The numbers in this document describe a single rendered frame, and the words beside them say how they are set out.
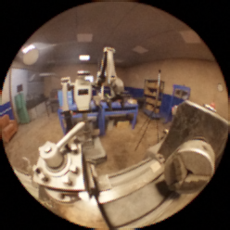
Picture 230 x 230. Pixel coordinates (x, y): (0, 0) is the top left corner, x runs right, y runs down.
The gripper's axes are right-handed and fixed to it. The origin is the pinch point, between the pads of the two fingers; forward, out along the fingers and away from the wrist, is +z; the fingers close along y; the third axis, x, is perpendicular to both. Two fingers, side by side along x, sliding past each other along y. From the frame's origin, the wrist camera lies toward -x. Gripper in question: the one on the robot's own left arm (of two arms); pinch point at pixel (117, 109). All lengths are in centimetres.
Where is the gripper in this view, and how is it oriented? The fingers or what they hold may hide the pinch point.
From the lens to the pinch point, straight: 55.0
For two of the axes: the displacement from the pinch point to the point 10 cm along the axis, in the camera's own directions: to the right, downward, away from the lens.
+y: 9.0, -1.1, 4.2
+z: 1.6, 9.8, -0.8
